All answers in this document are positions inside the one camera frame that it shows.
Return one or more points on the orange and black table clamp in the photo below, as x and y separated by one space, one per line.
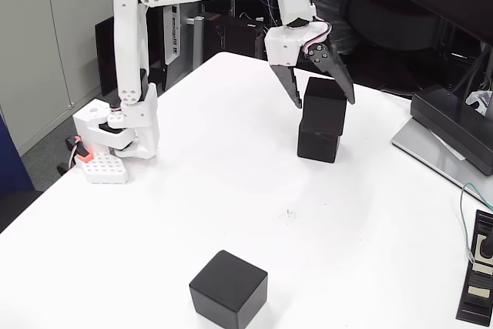
82 155

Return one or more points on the black flat panel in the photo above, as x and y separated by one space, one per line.
104 55

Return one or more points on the black cube block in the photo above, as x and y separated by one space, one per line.
323 109
227 290
317 148

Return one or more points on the grey cabinet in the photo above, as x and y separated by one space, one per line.
31 36

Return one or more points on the blue partition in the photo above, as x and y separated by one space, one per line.
11 163

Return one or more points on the white crumpled bag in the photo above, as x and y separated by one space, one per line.
479 99

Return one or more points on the bin with clear plastic bag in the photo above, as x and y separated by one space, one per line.
341 36

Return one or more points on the black computer tower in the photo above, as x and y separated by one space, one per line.
235 36

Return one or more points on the black power strip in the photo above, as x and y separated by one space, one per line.
473 302

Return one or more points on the silver monitor stand base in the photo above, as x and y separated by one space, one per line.
423 148

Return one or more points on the black office chair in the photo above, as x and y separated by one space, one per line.
393 21

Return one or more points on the black box device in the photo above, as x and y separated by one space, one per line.
443 113

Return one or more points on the grey desktop computer case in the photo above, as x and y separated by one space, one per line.
172 36

